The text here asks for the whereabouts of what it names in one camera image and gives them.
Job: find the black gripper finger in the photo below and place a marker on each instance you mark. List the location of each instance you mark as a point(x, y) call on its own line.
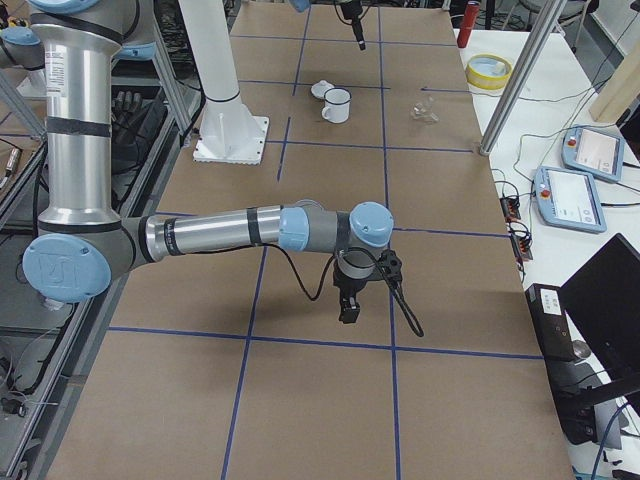
point(357, 29)

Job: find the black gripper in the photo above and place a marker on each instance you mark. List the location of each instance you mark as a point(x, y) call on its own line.
point(346, 285)

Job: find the clear glass funnel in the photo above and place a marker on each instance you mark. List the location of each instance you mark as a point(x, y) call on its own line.
point(423, 110)

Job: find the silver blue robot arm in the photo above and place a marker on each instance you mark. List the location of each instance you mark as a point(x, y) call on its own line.
point(83, 244)

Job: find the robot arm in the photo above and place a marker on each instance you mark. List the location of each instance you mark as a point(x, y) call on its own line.
point(348, 12)

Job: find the white ceramic lid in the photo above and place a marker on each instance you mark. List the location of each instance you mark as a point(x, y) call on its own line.
point(320, 88)

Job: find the white enamel mug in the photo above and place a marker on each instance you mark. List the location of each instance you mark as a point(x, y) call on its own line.
point(337, 105)

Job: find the red cylinder bottle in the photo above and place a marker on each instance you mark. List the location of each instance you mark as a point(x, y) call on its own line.
point(468, 21)

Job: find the yellow tape roll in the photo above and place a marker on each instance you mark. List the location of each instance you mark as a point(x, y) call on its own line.
point(488, 71)

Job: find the orange black connector strip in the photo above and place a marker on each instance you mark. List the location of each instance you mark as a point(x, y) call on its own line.
point(520, 234)

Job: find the black desktop computer box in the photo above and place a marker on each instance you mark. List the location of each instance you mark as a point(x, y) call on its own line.
point(583, 402)

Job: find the near blue teach pendant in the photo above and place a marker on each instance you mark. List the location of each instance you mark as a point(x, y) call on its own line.
point(568, 199)

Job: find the blue teach pendant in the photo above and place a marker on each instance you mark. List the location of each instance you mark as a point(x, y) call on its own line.
point(568, 199)
point(594, 151)

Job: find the black computer monitor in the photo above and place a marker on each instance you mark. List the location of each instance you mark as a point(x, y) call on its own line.
point(602, 300)

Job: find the far blue teach pendant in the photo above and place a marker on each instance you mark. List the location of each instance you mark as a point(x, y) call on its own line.
point(594, 151)

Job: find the wooden beam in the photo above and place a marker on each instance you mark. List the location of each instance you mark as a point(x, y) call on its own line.
point(620, 91)

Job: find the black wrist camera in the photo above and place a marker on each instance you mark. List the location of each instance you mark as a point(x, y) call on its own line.
point(391, 265)

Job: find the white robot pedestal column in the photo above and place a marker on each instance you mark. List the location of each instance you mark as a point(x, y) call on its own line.
point(207, 30)

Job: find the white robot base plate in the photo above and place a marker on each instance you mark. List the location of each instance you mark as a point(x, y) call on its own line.
point(234, 143)

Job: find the aluminium frame post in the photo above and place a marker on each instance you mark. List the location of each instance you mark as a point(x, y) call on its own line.
point(525, 63)

